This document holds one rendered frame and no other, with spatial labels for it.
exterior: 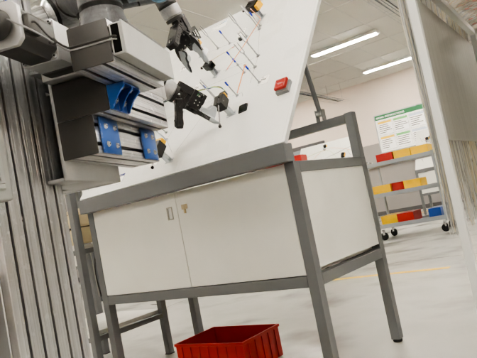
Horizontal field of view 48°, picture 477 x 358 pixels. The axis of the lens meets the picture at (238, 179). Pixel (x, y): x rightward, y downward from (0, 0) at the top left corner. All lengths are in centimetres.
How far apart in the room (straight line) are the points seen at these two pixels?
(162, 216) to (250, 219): 45
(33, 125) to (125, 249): 126
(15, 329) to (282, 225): 105
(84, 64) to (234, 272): 118
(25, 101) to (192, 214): 103
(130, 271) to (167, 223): 33
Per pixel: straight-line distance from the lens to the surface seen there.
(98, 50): 113
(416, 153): 696
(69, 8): 191
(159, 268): 235
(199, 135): 224
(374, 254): 231
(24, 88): 135
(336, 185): 212
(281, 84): 204
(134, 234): 243
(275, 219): 193
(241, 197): 201
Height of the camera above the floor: 65
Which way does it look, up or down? 4 degrees up
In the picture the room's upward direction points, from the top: 11 degrees counter-clockwise
